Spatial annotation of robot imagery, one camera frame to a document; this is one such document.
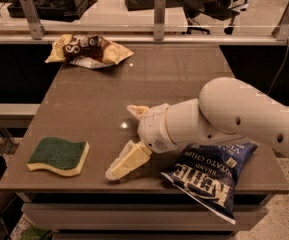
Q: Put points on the black office chair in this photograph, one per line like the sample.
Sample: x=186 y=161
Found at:
x=217 y=9

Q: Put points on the brown chip bag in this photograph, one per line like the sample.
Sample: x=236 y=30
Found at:
x=91 y=52

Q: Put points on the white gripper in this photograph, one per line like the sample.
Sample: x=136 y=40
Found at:
x=153 y=128

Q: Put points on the right metal railing post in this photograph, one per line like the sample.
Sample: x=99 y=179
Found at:
x=281 y=31

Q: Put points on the green and yellow sponge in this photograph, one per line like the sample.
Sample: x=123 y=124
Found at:
x=60 y=156

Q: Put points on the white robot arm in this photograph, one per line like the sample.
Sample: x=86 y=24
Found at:
x=227 y=111

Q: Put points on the blue Kettle chip bag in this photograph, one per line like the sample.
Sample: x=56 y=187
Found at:
x=209 y=175

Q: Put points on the left metal railing post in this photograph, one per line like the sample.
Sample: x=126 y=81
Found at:
x=37 y=31

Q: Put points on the middle metal railing post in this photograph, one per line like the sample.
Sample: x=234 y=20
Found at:
x=159 y=19

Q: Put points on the black box on floor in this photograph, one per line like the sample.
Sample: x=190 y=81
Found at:
x=62 y=10

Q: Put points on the table drawer front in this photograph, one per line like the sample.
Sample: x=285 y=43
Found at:
x=137 y=217

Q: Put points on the metal railing post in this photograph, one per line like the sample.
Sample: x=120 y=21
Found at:
x=37 y=31
x=281 y=31
x=159 y=19

